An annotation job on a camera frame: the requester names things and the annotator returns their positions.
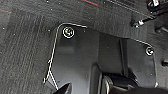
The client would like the thick grey robot limb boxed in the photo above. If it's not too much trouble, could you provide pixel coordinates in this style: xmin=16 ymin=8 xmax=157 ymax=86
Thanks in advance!
xmin=89 ymin=63 xmax=134 ymax=94

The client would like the thin pale robot cable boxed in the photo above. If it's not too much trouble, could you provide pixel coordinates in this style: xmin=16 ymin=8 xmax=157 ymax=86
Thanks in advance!
xmin=43 ymin=58 xmax=60 ymax=90

